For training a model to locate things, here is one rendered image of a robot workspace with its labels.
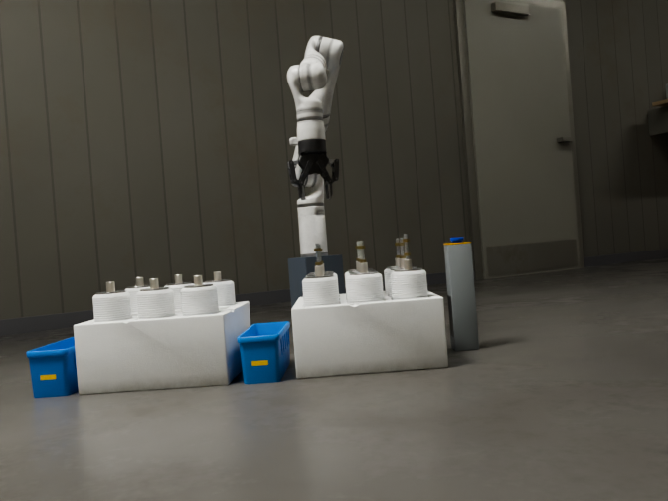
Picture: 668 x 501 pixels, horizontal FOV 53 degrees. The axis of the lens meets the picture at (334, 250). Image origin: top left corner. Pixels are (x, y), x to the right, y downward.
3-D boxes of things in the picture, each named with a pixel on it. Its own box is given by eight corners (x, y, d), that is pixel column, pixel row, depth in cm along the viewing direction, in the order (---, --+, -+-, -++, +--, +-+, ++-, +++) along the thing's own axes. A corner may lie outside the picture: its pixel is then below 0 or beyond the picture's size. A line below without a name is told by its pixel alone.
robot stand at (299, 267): (293, 345, 234) (287, 258, 234) (329, 339, 241) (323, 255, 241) (312, 349, 222) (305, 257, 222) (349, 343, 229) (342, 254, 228)
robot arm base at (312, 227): (296, 257, 233) (292, 208, 233) (320, 255, 237) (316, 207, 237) (308, 256, 225) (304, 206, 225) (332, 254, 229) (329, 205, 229)
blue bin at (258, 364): (255, 364, 200) (252, 323, 200) (293, 361, 200) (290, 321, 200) (240, 385, 170) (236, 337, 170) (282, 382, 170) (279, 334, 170)
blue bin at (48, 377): (77, 376, 203) (74, 336, 203) (112, 373, 203) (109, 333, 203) (27, 399, 173) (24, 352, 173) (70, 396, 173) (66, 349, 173)
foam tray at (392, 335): (302, 354, 212) (298, 297, 211) (427, 345, 212) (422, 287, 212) (296, 379, 173) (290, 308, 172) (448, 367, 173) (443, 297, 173)
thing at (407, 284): (433, 339, 176) (428, 269, 176) (398, 342, 175) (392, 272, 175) (427, 334, 185) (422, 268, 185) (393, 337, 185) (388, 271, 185)
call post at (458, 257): (450, 347, 203) (443, 245, 203) (474, 346, 203) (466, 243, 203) (455, 351, 196) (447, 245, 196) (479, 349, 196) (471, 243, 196)
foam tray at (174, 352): (130, 367, 212) (125, 309, 212) (253, 359, 211) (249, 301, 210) (78, 395, 173) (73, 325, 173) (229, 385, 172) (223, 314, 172)
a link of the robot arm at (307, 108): (287, 121, 177) (320, 118, 176) (283, 63, 177) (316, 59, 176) (293, 125, 184) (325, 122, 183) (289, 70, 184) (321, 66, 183)
